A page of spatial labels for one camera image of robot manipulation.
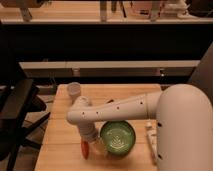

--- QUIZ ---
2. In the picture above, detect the black office chair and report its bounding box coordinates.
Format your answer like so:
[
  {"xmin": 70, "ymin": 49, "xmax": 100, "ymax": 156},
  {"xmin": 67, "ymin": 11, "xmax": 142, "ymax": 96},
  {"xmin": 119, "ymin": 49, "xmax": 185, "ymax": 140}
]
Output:
[{"xmin": 0, "ymin": 64, "xmax": 50, "ymax": 171}]

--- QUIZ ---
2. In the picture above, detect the white paper cup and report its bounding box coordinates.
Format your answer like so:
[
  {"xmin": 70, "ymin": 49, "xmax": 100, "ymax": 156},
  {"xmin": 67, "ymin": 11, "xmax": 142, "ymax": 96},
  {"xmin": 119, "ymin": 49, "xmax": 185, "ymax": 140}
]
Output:
[{"xmin": 67, "ymin": 82, "xmax": 81, "ymax": 101}]

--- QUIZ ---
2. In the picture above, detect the red pepper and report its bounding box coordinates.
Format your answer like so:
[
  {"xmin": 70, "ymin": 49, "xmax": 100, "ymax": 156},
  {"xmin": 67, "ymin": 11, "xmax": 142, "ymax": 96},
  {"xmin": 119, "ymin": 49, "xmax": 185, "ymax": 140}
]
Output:
[{"xmin": 81, "ymin": 140, "xmax": 89, "ymax": 160}]

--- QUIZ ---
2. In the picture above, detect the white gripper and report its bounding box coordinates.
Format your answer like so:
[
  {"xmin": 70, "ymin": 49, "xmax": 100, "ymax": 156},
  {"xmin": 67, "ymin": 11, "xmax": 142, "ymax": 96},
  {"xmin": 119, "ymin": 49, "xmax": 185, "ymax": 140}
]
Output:
[{"xmin": 78, "ymin": 124, "xmax": 108, "ymax": 156}]

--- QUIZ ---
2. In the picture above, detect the white remote control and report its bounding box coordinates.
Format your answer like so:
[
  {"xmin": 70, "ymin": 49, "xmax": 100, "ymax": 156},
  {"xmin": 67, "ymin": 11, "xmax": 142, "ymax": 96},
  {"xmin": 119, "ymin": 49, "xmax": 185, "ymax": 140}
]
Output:
[{"xmin": 146, "ymin": 121, "xmax": 157, "ymax": 164}]

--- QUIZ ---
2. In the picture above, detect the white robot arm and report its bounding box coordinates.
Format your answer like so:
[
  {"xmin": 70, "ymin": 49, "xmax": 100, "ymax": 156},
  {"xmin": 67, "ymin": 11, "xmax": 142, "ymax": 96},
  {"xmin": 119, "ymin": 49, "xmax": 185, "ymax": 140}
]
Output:
[{"xmin": 67, "ymin": 84, "xmax": 213, "ymax": 171}]

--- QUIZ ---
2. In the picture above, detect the green ceramic bowl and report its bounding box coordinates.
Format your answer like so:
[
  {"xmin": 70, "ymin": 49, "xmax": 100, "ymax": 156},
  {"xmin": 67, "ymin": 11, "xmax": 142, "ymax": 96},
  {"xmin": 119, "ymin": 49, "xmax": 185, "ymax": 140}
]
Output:
[{"xmin": 100, "ymin": 121, "xmax": 136, "ymax": 155}]

